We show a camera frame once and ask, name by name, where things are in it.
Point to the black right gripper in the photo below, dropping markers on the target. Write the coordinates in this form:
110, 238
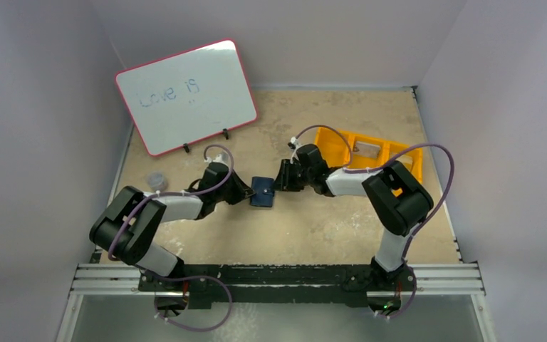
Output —
285, 174

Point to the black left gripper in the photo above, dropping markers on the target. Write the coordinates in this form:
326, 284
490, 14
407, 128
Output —
236, 187

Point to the blue leather card holder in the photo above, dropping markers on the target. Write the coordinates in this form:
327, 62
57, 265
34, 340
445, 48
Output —
264, 193

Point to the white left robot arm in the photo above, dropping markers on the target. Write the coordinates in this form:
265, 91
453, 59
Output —
127, 228

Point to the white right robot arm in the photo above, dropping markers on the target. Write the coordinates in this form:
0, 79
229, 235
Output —
400, 201

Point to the card in middle bin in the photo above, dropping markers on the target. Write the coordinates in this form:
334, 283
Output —
366, 149

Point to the yellow plastic bin tray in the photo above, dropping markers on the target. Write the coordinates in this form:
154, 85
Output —
337, 149

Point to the small clear plastic cup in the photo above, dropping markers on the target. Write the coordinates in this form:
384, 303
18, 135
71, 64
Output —
157, 181

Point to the pink framed whiteboard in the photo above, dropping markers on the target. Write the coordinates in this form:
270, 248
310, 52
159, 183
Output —
187, 97

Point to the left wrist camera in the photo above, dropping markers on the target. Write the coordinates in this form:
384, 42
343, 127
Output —
224, 157

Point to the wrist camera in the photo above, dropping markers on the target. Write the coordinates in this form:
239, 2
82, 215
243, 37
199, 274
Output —
294, 144
224, 157

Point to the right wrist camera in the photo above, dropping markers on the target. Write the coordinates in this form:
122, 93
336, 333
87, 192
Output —
294, 144

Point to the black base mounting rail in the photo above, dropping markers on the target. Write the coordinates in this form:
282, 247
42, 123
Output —
353, 285

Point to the aluminium frame rail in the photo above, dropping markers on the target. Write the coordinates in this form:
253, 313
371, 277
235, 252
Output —
118, 279

